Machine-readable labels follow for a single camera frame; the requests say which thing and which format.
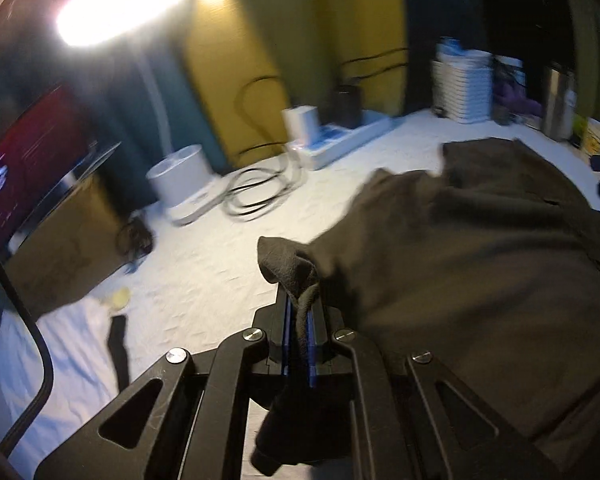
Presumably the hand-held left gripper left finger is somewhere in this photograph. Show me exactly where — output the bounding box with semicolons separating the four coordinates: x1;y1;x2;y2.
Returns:
34;292;295;480

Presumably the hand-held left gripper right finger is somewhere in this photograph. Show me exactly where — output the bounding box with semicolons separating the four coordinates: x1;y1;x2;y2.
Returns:
304;305;565;480

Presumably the dark olive printed t-shirt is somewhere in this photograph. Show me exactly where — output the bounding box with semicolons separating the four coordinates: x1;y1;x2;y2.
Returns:
252;137;600;478

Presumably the white textured bedspread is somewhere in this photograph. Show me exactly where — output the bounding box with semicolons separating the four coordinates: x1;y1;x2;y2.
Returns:
0;110;600;461

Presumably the small black stick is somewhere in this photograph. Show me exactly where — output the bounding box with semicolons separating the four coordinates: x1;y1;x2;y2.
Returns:
107;315;131;386

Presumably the small cream round item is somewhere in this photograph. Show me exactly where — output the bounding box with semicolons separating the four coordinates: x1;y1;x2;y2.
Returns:
102;287;132;311

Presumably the white desk lamp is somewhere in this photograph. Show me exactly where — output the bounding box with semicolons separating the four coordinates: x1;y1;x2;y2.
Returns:
55;0;226;226

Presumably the white power strip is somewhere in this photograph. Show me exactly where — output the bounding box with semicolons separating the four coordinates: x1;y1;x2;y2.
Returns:
285;112;396;171

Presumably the white plug charger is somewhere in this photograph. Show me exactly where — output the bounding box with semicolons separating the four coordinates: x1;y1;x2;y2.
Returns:
281;105;321;151

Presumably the brown cardboard box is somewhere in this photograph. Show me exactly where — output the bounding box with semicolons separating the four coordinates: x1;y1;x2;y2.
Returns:
5;172;131;316

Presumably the black plug charger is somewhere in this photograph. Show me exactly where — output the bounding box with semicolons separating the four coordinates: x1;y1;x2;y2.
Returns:
330;87;366;131

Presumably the black curved tube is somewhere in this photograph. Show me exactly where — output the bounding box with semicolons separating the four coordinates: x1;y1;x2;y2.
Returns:
0;225;55;453

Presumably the yellow curtain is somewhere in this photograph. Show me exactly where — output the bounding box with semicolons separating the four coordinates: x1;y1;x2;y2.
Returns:
180;0;411;171

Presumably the white plastic basket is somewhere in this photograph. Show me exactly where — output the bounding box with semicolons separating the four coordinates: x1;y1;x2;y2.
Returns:
430;50;496;123

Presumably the tablet with red screen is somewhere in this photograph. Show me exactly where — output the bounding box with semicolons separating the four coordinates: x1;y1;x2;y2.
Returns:
0;82;123;256

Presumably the purple cloth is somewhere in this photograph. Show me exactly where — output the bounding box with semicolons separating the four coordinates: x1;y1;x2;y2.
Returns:
495;82;543;121

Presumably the bundle of plastic packets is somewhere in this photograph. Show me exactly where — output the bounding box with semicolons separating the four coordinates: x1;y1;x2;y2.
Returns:
437;36;483;58

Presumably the yellow bag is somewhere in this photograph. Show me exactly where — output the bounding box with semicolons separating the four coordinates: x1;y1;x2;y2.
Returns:
572;114;590;148

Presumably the steel thermos bottle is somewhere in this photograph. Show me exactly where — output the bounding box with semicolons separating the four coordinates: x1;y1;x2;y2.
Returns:
540;62;578;141

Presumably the coiled black charger cable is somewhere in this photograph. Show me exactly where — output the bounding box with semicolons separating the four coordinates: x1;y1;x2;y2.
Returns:
222;76;295;222

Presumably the long black charger cable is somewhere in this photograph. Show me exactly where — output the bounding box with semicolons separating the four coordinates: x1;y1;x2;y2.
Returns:
341;47;411;86

